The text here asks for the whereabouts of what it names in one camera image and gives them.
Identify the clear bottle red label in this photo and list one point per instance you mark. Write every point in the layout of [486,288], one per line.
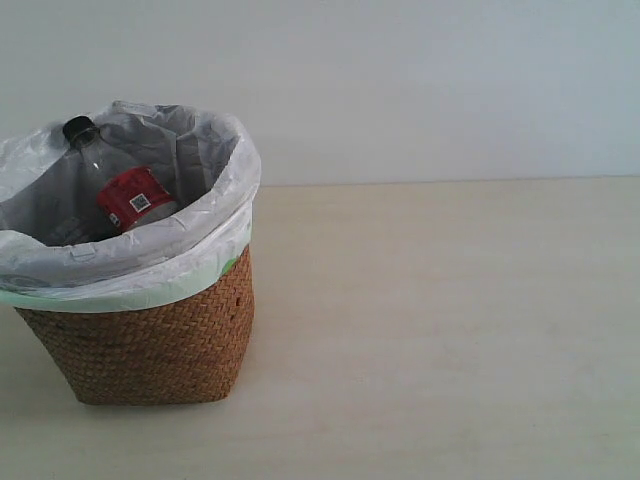
[123,188]

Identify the white plastic bin liner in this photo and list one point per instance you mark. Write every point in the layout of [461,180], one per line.
[60,253]

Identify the brown woven wicker basket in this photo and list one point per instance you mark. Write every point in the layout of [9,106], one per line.
[187,352]

